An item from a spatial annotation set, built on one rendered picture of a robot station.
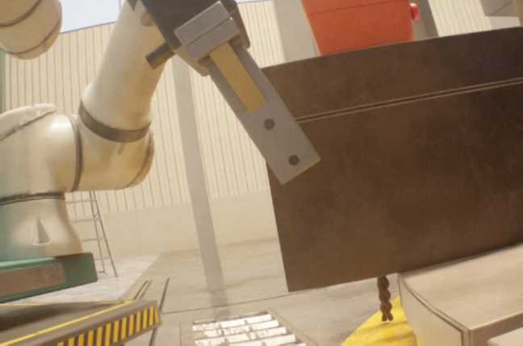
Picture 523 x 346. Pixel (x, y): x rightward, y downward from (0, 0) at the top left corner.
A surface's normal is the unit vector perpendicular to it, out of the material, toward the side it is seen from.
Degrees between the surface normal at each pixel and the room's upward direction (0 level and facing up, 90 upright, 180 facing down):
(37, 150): 90
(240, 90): 124
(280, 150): 96
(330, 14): 97
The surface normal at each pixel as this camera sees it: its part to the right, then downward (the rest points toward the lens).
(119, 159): 0.52, 0.66
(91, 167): 0.65, 0.36
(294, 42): 0.17, -0.14
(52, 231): 0.67, -0.55
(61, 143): 0.67, -0.25
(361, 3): -0.11, 0.03
